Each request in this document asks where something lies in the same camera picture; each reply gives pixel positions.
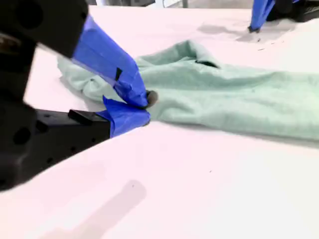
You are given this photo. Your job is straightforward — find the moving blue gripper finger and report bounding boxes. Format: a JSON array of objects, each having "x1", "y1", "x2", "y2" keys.
[
  {"x1": 249, "y1": 0, "x2": 266, "y2": 33},
  {"x1": 0, "y1": 0, "x2": 159, "y2": 110}
]

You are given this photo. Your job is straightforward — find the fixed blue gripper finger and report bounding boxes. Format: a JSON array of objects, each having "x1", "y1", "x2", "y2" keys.
[
  {"x1": 259, "y1": 0, "x2": 276, "y2": 28},
  {"x1": 34, "y1": 95, "x2": 152, "y2": 166}
]

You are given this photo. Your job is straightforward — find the pale green t-shirt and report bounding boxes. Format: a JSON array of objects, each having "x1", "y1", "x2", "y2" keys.
[{"x1": 56, "y1": 39, "x2": 319, "y2": 143}]

